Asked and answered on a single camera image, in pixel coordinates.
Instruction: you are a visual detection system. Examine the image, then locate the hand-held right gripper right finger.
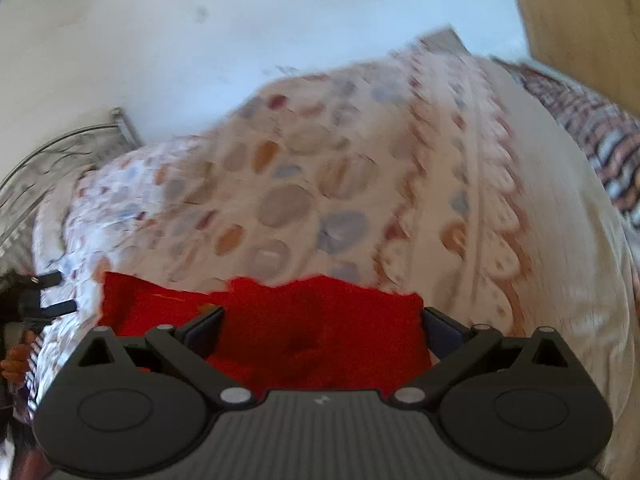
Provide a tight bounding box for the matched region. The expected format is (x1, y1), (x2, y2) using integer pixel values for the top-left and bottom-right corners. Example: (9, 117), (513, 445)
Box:
(387, 307), (577, 411)

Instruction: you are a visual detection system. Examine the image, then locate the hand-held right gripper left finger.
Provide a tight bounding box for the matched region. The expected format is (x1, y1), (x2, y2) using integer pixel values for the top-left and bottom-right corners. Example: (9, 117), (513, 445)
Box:
(67, 304), (257, 411)

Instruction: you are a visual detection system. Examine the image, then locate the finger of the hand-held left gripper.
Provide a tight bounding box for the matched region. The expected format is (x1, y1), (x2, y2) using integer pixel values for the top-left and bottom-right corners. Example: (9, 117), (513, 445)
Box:
(30, 270), (62, 290)
(36, 300), (77, 320)

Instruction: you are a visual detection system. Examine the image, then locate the red knit sweater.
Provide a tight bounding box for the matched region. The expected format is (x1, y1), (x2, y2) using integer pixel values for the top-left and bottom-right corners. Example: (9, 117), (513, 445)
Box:
(97, 271), (435, 395)

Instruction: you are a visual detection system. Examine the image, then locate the person's left hand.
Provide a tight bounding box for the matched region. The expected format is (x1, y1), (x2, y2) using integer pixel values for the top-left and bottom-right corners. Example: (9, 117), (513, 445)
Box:
(0, 342), (28, 392)

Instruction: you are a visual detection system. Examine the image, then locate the metal bed headboard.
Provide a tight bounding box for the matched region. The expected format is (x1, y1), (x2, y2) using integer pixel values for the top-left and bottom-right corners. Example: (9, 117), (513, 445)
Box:
(0, 106), (145, 266)

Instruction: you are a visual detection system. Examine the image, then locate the patterned white quilt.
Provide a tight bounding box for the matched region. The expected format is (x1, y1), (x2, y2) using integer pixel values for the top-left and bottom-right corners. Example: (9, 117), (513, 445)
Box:
(30, 27), (640, 480)

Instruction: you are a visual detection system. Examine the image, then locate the black white striped bed sheet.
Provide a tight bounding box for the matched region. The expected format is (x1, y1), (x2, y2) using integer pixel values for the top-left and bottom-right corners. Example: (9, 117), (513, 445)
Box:
(492, 56), (640, 226)

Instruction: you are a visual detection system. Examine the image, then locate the plain grey pillow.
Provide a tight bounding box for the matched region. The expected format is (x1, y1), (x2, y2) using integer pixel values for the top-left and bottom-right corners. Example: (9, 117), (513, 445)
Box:
(427, 26), (473, 56)

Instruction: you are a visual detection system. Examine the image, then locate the worn wooden wardrobe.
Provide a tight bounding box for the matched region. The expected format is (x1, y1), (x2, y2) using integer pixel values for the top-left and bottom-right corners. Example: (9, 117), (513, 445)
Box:
(501, 0), (640, 118)

